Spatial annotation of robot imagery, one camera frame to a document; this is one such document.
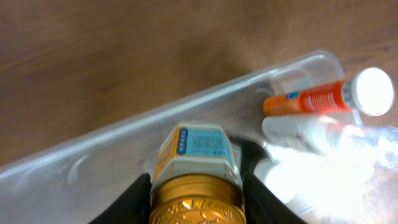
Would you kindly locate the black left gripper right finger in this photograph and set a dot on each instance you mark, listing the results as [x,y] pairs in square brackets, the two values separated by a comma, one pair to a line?
[261,205]

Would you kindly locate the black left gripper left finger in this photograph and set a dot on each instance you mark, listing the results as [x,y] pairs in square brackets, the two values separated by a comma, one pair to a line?
[131,207]

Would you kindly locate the gold lid small jar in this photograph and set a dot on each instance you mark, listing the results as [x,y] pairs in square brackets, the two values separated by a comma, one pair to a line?
[196,178]

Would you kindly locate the white squeeze bottle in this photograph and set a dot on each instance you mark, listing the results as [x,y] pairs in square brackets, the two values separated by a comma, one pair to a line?
[326,136]

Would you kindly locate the clear plastic container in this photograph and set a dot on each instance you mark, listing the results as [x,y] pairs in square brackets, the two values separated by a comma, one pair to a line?
[75,181]

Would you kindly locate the orange tube white cap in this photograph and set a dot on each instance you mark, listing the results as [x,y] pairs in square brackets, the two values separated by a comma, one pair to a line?
[370,91]

